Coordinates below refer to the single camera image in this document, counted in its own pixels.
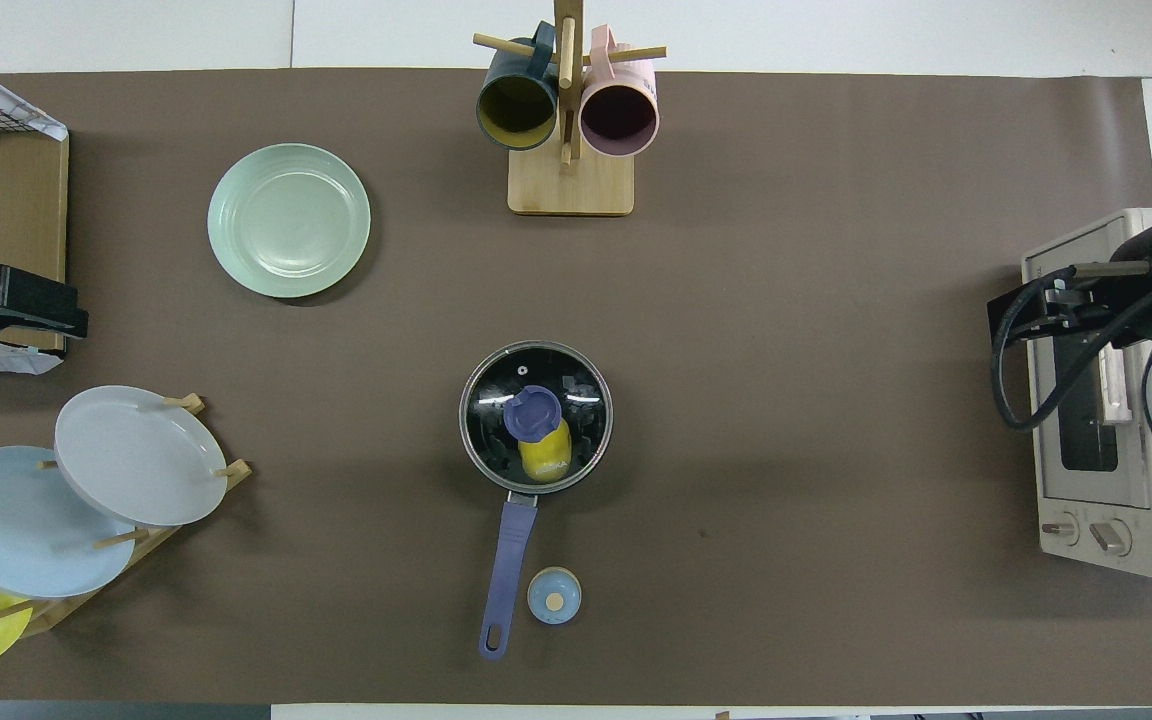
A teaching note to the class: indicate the light blue plate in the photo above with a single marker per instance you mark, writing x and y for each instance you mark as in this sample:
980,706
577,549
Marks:
16,530

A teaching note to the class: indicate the dark blue saucepan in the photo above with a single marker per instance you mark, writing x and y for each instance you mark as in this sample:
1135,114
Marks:
508,590

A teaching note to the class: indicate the wooden plate rack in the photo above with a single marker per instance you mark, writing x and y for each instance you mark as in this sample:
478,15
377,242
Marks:
66,605

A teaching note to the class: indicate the pink ribbed mug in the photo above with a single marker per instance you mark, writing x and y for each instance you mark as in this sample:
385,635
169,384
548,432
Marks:
619,120

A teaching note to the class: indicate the brown table mat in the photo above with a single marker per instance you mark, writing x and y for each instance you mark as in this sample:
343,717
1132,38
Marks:
836,400

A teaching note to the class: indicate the dark teal mug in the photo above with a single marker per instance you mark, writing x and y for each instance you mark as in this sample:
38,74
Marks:
516,110

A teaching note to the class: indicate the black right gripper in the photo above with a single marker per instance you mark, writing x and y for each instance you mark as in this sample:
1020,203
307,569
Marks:
1126,290

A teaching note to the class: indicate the yellow potato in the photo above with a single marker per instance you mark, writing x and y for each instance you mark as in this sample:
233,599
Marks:
546,462

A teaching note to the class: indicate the wooden shelf unit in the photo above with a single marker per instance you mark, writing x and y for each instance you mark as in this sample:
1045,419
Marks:
16,220

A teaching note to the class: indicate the beige toaster oven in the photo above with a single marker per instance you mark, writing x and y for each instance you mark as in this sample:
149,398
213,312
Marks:
1096,500

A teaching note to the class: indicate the wooden mug tree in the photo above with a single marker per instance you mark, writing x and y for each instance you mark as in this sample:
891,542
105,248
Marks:
571,185

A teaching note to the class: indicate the glass lid with blue knob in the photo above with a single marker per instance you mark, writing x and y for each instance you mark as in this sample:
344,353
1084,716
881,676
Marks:
533,415

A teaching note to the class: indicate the grey plate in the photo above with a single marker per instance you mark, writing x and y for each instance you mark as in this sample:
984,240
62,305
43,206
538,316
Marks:
126,450

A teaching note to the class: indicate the mint green plate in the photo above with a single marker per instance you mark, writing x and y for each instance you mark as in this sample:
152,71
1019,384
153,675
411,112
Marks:
288,220

